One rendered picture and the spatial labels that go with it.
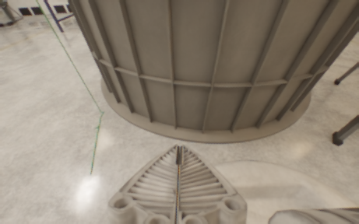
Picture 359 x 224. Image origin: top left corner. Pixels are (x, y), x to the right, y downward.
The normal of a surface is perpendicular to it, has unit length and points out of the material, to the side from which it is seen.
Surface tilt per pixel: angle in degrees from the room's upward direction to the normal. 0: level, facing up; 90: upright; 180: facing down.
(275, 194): 68
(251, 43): 90
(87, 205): 0
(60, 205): 0
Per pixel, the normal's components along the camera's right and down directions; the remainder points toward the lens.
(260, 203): -0.02, -0.70
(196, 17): -0.16, 0.70
